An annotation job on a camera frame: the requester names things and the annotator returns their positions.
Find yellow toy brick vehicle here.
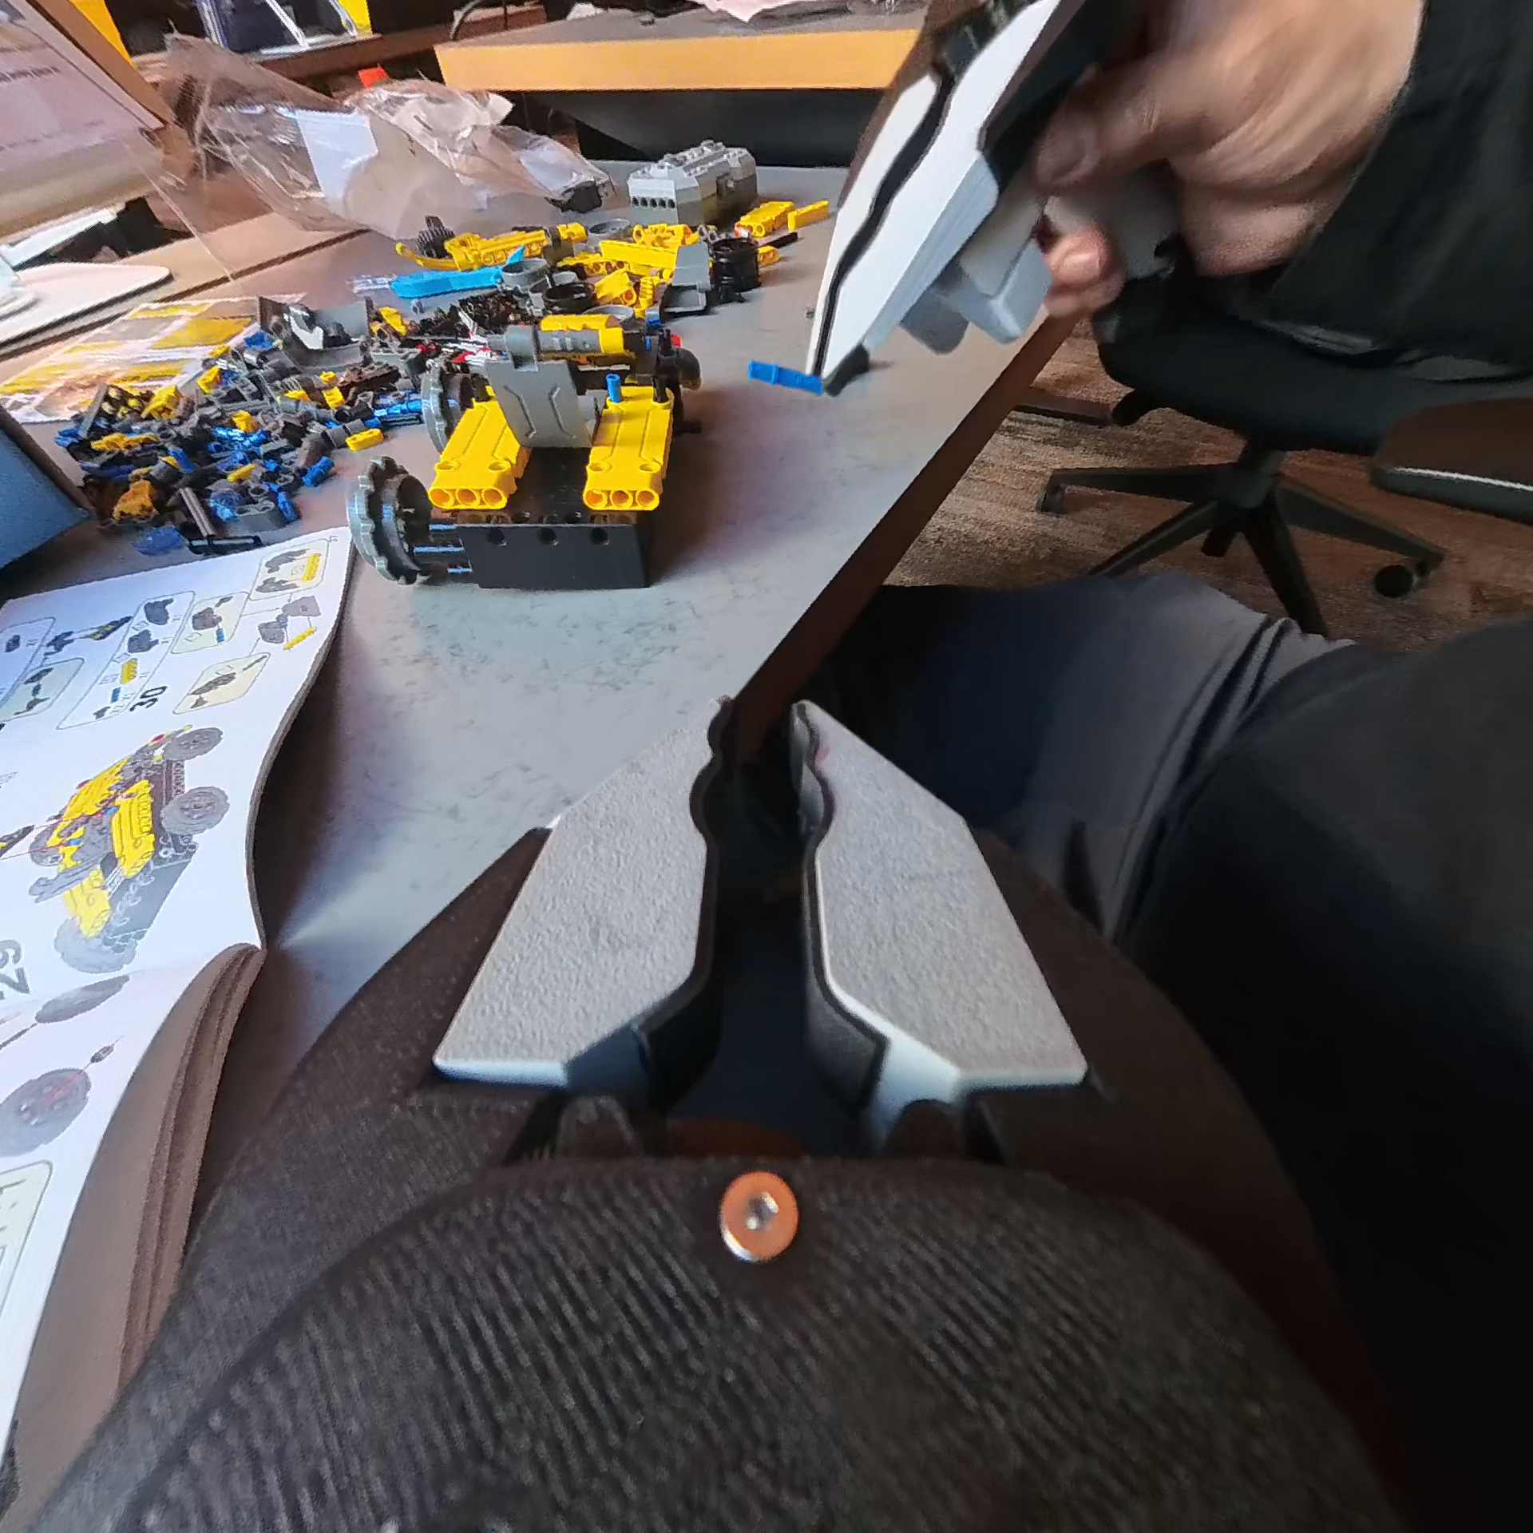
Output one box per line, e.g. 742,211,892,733
348,311,700,592

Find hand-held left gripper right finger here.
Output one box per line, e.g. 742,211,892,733
786,700,1091,1145

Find grey desk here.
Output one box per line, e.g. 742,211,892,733
0,164,1072,1533

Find pile of loose toy bricks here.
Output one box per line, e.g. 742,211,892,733
52,196,835,532

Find black office chair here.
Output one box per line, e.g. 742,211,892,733
1034,383,1533,644

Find blue toy box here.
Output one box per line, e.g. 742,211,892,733
0,408,92,576

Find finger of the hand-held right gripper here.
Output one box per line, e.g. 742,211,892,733
808,0,1060,399
839,0,1142,353

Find person's right hand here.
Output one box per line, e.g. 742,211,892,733
1025,0,1430,324

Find yellow sticker sheet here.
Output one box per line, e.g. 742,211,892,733
0,299,264,423

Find clear plastic bags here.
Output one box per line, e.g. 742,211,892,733
143,36,614,240

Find light blue curved brick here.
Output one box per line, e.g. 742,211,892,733
383,260,510,302

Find grey battery box brick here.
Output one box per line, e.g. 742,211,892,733
627,143,760,229

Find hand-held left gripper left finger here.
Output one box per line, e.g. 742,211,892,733
432,700,738,1103

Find building instruction booklet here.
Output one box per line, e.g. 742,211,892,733
0,532,352,1463

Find orange wooden table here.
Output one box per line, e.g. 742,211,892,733
432,12,926,96

